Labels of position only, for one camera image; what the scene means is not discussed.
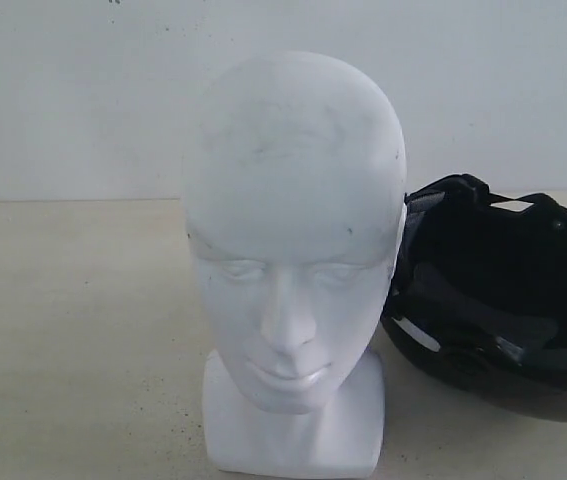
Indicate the white mannequin head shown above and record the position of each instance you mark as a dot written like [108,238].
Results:
[294,211]

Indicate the black helmet with tinted visor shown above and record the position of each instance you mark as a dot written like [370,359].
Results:
[478,299]

